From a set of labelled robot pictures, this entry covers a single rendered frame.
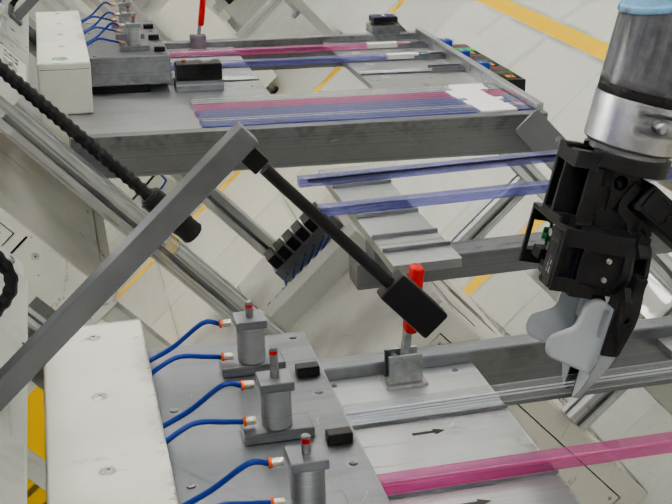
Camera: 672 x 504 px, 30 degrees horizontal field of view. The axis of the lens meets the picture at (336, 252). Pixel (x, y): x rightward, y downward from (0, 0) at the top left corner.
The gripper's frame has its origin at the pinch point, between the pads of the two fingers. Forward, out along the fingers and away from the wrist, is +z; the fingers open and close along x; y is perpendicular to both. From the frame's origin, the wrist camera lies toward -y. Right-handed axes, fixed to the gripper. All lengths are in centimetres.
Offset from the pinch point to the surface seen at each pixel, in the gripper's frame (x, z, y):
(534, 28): -285, 0, -111
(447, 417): 1.5, 4.2, 11.8
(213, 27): -440, 41, -36
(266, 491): 18.5, 2.8, 30.6
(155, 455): 15.3, 2.6, 37.6
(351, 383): -6.8, 5.7, 17.7
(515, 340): -8.7, 0.6, 2.7
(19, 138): -81, 8, 46
